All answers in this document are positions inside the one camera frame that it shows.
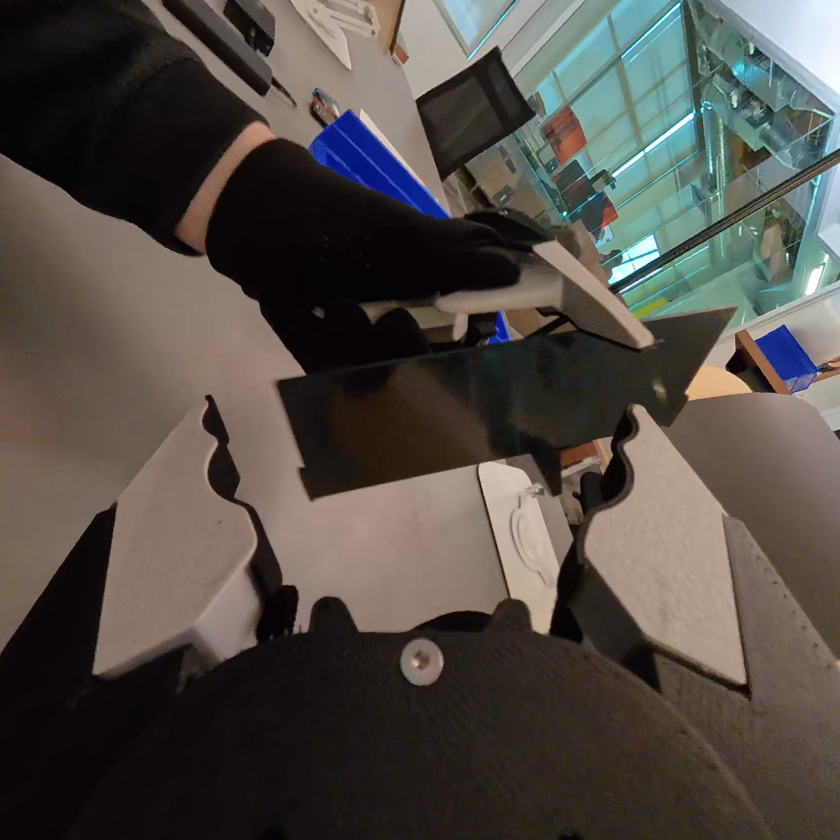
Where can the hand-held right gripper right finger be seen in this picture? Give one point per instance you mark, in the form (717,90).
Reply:
(670,565)

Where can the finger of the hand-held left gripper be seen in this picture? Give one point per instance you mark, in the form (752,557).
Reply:
(578,295)

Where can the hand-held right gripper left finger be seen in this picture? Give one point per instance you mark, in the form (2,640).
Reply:
(171,565)

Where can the black fabric piece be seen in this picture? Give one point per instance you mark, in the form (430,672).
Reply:
(446,407)

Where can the blue plastic bin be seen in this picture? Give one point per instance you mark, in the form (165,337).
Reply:
(374,164)

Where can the person's left forearm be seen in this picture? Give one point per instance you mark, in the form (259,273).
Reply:
(105,105)

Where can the person's left hand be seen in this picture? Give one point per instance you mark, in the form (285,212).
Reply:
(328,250)

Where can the orange 3D printer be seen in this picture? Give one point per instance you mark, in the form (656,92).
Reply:
(565,135)
(597,214)

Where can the white board stand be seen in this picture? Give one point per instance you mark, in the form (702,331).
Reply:
(525,551)

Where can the black round-top pole stand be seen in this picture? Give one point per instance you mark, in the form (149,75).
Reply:
(735,230)

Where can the wooden standing desk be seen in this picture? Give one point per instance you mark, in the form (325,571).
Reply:
(755,361)

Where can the black office chair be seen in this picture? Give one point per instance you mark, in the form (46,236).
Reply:
(473,112)

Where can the small blue bin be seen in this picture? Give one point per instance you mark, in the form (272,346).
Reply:
(788,357)

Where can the white flat device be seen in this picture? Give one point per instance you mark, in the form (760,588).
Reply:
(335,26)

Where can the black flat rectangular device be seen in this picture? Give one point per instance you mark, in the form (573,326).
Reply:
(217,40)

